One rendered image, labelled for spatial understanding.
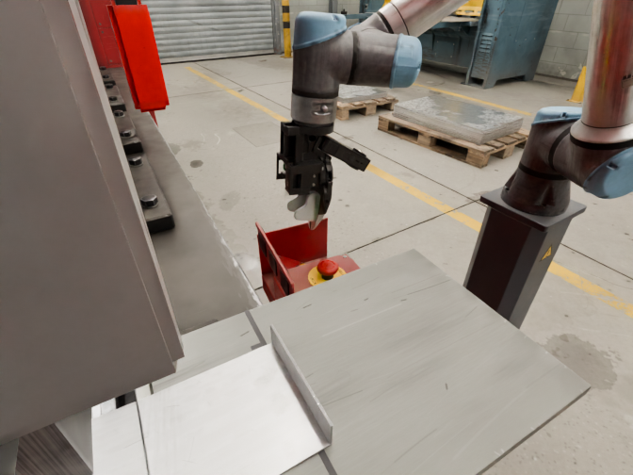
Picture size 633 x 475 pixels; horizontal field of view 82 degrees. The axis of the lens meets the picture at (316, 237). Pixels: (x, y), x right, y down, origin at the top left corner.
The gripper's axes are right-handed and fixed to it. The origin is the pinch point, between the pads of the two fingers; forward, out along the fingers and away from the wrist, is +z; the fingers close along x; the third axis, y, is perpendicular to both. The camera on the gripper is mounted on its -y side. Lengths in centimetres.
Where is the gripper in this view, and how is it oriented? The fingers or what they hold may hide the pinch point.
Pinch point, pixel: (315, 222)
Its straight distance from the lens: 71.8
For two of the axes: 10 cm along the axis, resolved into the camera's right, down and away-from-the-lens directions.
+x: 4.1, 5.2, -7.5
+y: -9.1, 1.6, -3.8
